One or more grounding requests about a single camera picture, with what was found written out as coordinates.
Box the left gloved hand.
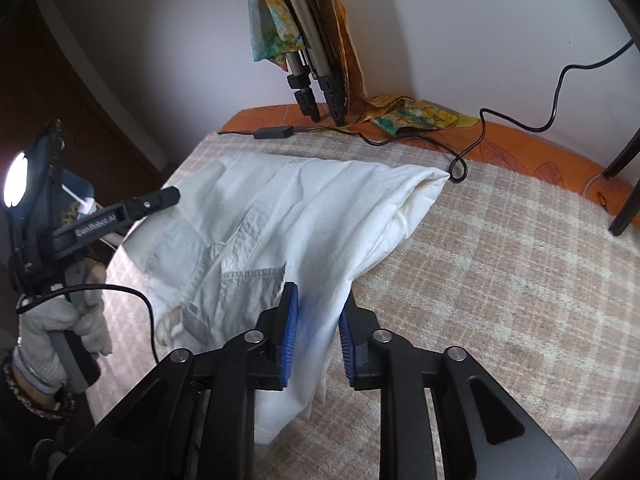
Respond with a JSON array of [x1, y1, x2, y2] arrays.
[[11, 259, 112, 405]]

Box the black power cable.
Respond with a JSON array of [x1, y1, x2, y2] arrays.
[[294, 38, 636, 183]]

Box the colourful floral scarf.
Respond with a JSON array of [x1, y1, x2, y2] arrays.
[[248, 0, 477, 134]]

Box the dark chair legs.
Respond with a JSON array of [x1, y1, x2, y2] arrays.
[[602, 127, 640, 238]]

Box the orange bed sheet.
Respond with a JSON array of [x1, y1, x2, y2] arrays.
[[221, 104, 634, 216]]

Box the black tripod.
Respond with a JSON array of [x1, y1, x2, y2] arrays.
[[284, 0, 347, 126]]

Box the black power adapter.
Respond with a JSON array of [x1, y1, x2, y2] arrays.
[[252, 126, 295, 140]]

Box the white shirt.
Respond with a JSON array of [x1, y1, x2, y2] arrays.
[[124, 152, 448, 444]]

